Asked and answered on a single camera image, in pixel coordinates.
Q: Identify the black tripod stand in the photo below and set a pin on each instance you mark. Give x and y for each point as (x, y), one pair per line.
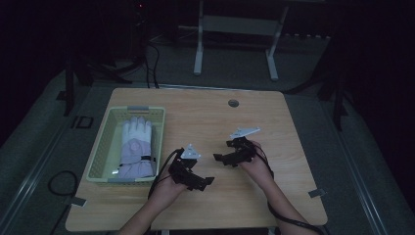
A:
(339, 94)
(69, 88)

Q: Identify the grey tape piece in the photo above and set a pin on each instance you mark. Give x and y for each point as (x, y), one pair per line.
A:
(317, 193)
(78, 202)

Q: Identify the metal floor rail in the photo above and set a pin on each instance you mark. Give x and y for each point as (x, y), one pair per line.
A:
(29, 176)
(362, 196)

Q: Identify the purple and white glove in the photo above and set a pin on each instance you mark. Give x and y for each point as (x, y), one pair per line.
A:
(135, 147)

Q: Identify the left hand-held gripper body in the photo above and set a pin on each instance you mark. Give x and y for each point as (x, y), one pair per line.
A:
(182, 168)

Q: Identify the pale green plastic basket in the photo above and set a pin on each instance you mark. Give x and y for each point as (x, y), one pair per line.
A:
(107, 153)

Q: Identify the person's right hand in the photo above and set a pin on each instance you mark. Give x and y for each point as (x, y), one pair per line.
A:
(261, 166)

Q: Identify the white metal stand frame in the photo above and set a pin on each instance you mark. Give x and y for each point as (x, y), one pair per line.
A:
(239, 25)

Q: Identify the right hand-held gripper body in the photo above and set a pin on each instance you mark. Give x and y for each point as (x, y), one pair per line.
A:
(243, 155)

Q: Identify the black rectangular floor marker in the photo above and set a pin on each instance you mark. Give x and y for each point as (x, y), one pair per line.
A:
(78, 122)

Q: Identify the person's left hand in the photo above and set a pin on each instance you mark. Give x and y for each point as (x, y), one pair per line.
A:
(166, 192)

